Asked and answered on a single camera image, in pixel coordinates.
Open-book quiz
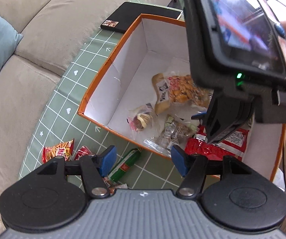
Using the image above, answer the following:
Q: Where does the black notebook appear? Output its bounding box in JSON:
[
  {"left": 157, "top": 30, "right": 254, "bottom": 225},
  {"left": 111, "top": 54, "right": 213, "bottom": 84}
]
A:
[{"left": 100, "top": 2, "right": 183, "bottom": 33}]

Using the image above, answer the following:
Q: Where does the large red snack packet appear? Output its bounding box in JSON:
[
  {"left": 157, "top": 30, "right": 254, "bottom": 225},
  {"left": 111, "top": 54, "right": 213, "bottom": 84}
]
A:
[{"left": 185, "top": 126, "right": 250, "bottom": 159}]

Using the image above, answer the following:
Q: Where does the green checked tablecloth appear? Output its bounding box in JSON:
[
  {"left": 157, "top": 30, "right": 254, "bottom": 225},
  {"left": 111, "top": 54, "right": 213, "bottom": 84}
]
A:
[{"left": 19, "top": 0, "right": 223, "bottom": 190}]

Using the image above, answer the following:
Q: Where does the small clear nut packet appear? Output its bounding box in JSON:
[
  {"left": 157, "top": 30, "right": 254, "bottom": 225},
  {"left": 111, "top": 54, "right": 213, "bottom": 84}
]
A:
[{"left": 143, "top": 115, "right": 199, "bottom": 155}]

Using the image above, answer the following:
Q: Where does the small clear chocolate packet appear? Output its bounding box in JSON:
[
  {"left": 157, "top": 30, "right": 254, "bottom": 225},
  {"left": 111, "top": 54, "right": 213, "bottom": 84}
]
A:
[{"left": 127, "top": 104, "right": 156, "bottom": 132}]

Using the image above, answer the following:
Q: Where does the green sausage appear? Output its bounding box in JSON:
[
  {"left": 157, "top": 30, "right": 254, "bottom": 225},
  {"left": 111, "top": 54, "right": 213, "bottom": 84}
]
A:
[{"left": 107, "top": 148, "right": 142, "bottom": 183}]

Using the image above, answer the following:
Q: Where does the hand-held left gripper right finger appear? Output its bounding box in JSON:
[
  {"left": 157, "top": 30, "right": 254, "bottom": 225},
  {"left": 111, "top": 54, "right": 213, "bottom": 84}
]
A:
[{"left": 171, "top": 146, "right": 254, "bottom": 197}]

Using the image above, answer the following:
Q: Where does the white and red snack packet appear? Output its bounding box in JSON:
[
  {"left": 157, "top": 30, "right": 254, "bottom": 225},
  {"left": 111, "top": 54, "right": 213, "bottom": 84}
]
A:
[{"left": 103, "top": 177, "right": 128, "bottom": 195}]

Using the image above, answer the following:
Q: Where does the red striped snack packet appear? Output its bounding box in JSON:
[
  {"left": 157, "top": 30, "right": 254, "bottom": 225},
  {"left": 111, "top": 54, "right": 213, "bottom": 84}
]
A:
[{"left": 42, "top": 139, "right": 75, "bottom": 163}]

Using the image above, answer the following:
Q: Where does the red dried fruit packet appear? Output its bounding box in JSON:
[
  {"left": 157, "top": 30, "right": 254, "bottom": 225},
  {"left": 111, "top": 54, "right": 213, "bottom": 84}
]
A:
[{"left": 73, "top": 146, "right": 93, "bottom": 161}]

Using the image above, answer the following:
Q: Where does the orange cardboard box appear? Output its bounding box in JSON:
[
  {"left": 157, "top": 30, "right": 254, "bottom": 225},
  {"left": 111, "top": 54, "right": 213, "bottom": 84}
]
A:
[{"left": 77, "top": 14, "right": 286, "bottom": 182}]

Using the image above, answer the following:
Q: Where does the clear packet of orange snacks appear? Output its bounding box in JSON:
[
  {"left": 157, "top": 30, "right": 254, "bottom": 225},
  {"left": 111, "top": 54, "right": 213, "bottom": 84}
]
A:
[{"left": 166, "top": 75, "right": 209, "bottom": 107}]

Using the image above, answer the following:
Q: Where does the beige sofa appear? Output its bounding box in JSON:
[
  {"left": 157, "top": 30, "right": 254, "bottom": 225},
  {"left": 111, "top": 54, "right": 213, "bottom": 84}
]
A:
[{"left": 0, "top": 0, "right": 183, "bottom": 239}]

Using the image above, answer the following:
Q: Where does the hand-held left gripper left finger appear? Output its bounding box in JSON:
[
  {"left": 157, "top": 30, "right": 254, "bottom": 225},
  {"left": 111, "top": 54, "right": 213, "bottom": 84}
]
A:
[{"left": 34, "top": 146, "right": 118, "bottom": 197}]

